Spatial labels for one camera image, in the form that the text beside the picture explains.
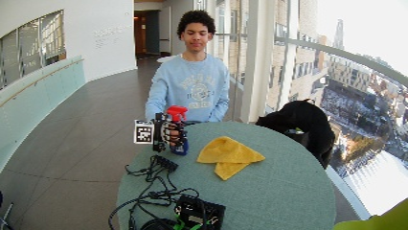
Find wooden wall handrail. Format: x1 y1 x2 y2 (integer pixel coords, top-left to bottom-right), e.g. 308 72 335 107
0 57 85 108

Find black multi-port hub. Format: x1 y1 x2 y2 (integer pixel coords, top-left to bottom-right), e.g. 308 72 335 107
154 154 179 173

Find black electronics box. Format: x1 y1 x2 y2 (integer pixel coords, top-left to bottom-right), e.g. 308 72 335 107
172 195 227 230

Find white marker cube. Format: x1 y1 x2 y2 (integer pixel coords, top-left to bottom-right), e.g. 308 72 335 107
132 119 155 145

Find green cable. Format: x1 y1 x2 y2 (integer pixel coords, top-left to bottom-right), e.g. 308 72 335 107
171 205 220 230

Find white round table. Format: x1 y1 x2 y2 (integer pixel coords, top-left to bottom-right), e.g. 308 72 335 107
155 55 179 64

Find spray bottle with red trigger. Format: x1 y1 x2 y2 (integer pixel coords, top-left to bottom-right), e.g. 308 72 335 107
164 104 191 157

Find black jacket on chair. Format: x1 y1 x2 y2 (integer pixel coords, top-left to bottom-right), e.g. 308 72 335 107
253 99 336 170

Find round green table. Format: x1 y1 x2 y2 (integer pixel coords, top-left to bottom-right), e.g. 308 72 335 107
115 121 337 230

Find person in light blue sweatshirt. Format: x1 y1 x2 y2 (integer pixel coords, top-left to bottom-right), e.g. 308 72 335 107
143 9 231 124

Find curved interior window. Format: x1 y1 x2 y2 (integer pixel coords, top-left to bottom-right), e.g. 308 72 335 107
0 9 67 90

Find yellow cloth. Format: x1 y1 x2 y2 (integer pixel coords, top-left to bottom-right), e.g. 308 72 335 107
195 135 267 181

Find grey window rail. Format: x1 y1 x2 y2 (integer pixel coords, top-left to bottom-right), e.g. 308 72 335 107
273 36 408 87

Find yellow-green object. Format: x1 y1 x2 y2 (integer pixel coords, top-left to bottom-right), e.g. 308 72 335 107
332 197 408 230

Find dark doorway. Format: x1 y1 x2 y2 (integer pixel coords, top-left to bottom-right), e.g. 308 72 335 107
134 10 162 58

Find white structural column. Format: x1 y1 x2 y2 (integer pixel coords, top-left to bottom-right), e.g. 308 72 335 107
239 0 276 124

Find metal stand leg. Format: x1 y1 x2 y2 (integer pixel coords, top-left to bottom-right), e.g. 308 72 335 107
0 191 16 230

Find black tangled cables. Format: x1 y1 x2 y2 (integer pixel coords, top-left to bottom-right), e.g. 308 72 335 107
107 154 202 230

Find black round device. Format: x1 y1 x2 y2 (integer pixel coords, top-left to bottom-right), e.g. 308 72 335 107
139 218 179 230

